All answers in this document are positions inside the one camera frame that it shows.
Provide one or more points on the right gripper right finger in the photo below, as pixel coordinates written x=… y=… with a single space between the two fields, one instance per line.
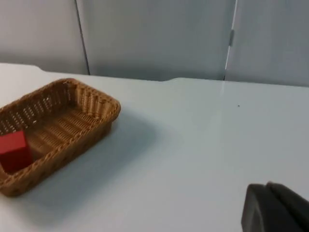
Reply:
x=292 y=200

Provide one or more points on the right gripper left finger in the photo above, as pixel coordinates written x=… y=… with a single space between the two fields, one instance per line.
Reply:
x=259 y=212

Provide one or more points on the pale brown wicker basket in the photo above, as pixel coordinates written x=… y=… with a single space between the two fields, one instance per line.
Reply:
x=62 y=125

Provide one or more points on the red cube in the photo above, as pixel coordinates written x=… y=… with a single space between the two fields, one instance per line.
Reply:
x=15 y=151

